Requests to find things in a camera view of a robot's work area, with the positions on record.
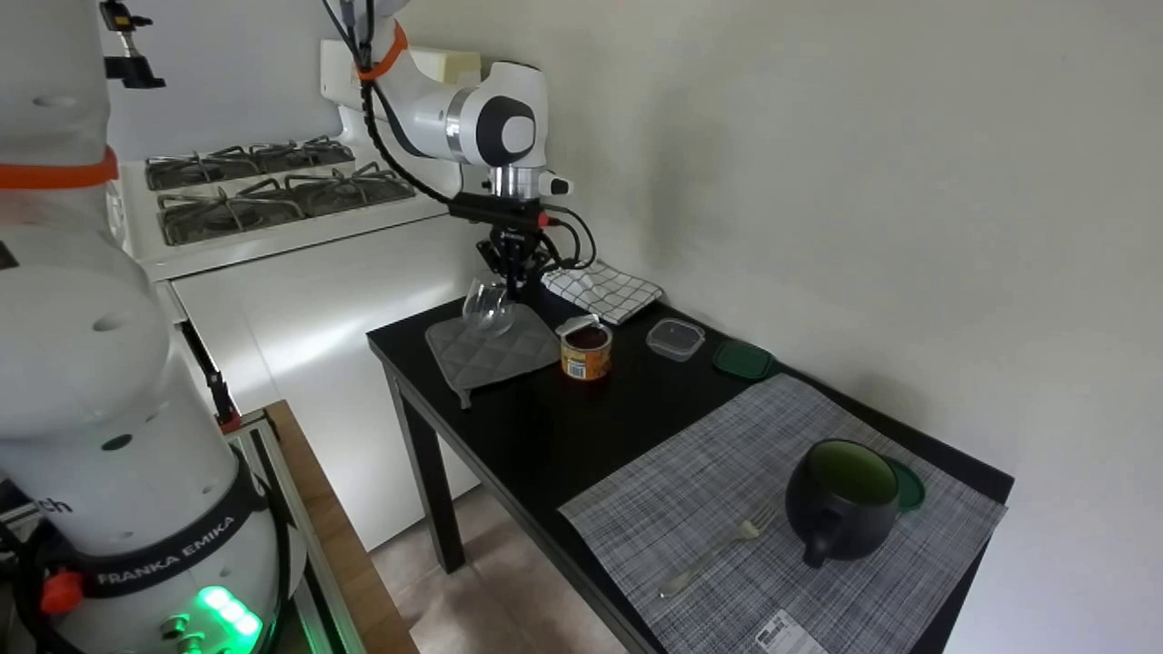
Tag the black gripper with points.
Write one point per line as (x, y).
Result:
(511, 248)

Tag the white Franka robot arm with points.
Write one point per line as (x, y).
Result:
(110, 399)

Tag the white checkered towel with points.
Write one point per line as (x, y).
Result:
(613, 293)

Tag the grey quilted pot holder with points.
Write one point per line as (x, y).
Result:
(490, 356)

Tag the open orange food can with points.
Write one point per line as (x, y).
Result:
(587, 356)

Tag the black table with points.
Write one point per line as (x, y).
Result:
(530, 421)

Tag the white gas stove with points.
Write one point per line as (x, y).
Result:
(312, 301)

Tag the square green lid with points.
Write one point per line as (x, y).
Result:
(742, 362)

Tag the black stove grate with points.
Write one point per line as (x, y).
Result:
(249, 158)
(286, 202)

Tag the wooden board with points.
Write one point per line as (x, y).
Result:
(332, 532)

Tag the grey woven placemat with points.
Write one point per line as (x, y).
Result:
(729, 511)

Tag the silver fork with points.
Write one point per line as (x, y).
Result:
(729, 545)

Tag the black mug green inside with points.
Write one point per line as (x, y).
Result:
(837, 514)

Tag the round green lid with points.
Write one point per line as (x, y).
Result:
(908, 485)

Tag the red round knob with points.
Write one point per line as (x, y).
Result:
(59, 593)

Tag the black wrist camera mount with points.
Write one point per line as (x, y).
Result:
(496, 207)

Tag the black clamp mount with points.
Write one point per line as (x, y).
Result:
(127, 60)

